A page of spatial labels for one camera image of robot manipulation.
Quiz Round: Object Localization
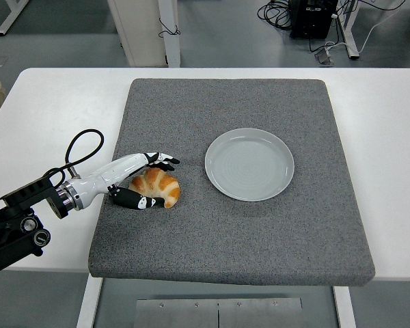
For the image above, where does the grey foot pedal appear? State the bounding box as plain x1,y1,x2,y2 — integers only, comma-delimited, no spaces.
314,47,336,66

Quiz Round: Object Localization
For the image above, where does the thin black cable loop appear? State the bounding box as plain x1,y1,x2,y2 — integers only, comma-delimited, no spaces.
158,16,181,38

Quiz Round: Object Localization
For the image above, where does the round grey plate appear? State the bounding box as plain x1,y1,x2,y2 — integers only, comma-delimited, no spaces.
204,127,296,202

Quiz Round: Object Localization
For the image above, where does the white cabinet panel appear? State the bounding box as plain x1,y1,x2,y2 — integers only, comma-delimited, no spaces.
107,0,168,68

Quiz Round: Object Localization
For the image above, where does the black computer case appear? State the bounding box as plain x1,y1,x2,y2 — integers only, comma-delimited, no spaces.
289,0,339,39

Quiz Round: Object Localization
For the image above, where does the grey metal plate with screws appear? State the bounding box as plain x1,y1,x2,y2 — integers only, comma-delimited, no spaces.
135,297,304,328

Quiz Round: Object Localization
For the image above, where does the white table leg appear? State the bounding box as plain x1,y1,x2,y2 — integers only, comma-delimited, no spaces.
76,275,104,328
332,285,358,328

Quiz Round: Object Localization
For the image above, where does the white cable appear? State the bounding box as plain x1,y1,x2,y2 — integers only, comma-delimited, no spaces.
324,0,408,55

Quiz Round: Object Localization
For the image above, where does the white desk leg frame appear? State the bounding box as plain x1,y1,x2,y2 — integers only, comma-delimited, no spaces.
0,0,30,37
338,0,361,61

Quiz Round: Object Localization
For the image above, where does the grey fabric mat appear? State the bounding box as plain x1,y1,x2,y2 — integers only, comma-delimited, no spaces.
87,78,377,288

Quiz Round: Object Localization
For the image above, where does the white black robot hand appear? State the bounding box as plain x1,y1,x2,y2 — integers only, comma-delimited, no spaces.
68,151,181,211

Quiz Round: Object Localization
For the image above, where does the white square post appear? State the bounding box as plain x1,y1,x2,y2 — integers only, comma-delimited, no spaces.
156,0,182,68

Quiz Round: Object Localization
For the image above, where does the black cable bundle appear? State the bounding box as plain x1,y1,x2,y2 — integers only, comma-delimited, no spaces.
257,0,295,31

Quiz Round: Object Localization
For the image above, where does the golden croissant bread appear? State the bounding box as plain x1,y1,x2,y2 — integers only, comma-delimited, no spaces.
128,167,181,208

